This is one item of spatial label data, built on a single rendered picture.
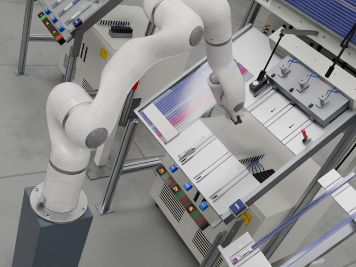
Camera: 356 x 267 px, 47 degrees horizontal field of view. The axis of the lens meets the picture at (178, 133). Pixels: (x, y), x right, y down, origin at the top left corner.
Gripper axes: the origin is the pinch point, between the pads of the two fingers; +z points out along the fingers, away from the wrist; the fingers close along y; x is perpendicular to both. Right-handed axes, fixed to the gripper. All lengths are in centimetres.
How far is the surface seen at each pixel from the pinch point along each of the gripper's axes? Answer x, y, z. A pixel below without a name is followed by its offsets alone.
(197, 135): 17.4, 4.4, 0.1
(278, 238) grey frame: 14, -37, 55
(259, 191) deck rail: 11.3, -32.8, -1.0
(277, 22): -48, 35, 8
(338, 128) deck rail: -28.4, -30.0, 1.7
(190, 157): 25.1, -2.9, -1.3
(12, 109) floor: 104, 132, 39
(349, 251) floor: -24, -46, 153
